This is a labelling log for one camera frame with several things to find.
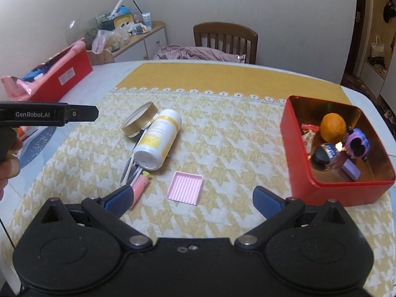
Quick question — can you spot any person's left hand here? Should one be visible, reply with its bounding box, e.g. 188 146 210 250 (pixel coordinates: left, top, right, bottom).
0 138 23 200

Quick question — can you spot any black blue round item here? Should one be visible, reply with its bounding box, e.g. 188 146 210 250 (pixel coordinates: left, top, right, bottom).
310 143 338 171

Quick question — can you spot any red metal tin box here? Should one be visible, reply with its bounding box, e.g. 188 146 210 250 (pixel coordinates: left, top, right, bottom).
280 96 395 206

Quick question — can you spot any orange fruit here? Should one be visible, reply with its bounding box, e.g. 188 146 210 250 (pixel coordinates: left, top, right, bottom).
320 113 346 144

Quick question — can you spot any pink tube with green cap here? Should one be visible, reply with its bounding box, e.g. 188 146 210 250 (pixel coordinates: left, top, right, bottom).
130 171 151 209

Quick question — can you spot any red candy wrapper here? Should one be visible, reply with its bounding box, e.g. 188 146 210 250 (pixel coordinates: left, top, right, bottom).
301 124 320 155

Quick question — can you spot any pink cloth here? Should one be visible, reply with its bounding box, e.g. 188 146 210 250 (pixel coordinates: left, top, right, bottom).
1 40 86 101

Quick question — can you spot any yellow houndstooth table mat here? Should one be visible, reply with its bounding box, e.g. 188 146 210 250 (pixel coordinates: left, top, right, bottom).
1 61 395 296

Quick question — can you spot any clear plastic bag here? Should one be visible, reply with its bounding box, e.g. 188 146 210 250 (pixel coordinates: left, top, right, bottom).
91 29 130 54

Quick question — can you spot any mauve cloth on chair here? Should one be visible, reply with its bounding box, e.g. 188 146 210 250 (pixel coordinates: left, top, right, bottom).
152 45 246 63

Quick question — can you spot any wooden chair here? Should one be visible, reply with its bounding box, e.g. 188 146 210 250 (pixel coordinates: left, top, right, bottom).
193 22 258 64

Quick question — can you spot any purple blue round toy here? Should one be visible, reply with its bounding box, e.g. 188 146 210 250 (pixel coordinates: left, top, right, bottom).
344 128 371 162

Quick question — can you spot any red storage box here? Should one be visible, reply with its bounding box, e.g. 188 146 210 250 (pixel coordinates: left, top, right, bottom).
27 49 93 103

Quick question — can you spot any blue yellow character container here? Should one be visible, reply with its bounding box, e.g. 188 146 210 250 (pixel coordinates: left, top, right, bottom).
95 5 134 31

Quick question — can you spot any pink ridged square tray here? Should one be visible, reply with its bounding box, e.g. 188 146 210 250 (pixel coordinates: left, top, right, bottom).
167 171 203 205

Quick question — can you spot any white yellow bottle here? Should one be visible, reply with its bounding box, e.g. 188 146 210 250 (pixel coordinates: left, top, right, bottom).
133 109 182 171

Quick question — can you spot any small purple block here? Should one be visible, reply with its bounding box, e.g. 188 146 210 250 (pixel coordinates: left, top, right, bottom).
341 159 361 181

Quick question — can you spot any white wooden cabinet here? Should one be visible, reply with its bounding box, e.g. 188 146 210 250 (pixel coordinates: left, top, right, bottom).
88 21 168 66

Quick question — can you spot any round gold tin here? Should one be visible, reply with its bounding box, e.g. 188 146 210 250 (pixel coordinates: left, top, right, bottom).
121 101 159 138

